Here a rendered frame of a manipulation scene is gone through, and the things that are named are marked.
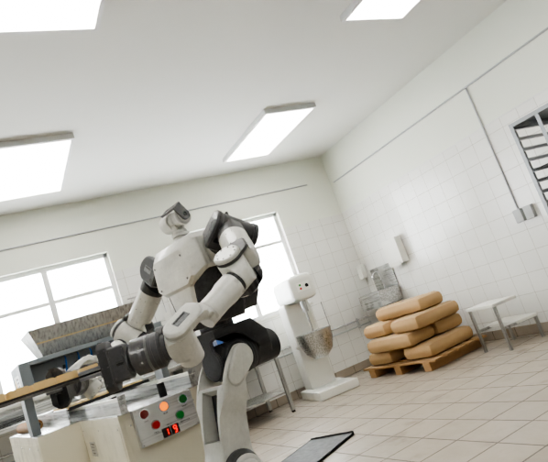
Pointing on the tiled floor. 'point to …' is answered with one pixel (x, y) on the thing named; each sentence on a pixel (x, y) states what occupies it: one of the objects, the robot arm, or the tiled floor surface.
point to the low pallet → (426, 359)
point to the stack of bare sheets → (319, 447)
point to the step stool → (502, 320)
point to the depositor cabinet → (51, 445)
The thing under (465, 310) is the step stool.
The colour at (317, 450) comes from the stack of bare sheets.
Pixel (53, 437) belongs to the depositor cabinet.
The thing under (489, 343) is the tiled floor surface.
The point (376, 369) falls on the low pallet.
